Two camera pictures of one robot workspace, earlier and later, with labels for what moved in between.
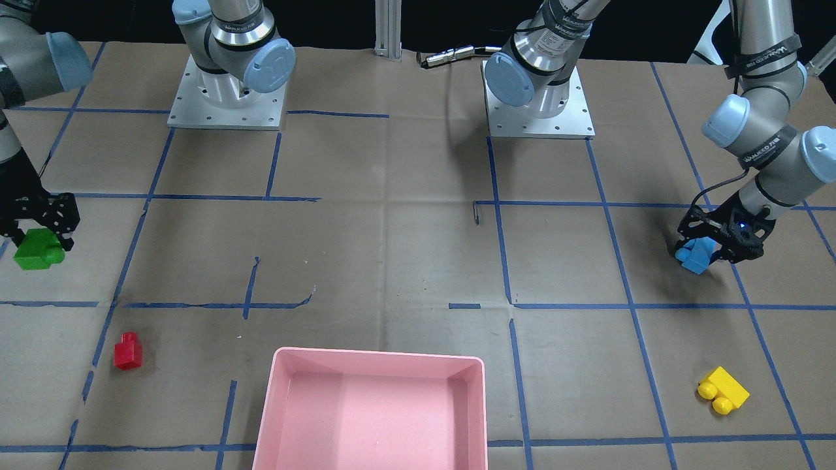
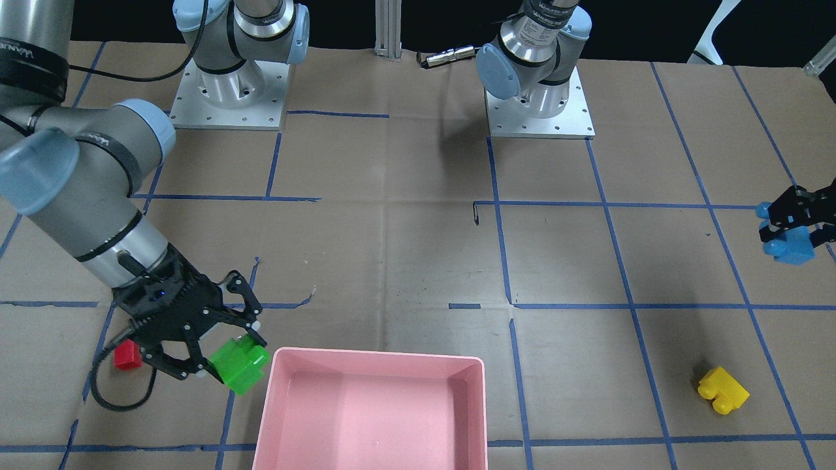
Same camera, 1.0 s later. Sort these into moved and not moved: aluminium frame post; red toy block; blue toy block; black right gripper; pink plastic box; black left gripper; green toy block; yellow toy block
Moved: green toy block; blue toy block; black left gripper; black right gripper
Not moved: pink plastic box; red toy block; aluminium frame post; yellow toy block
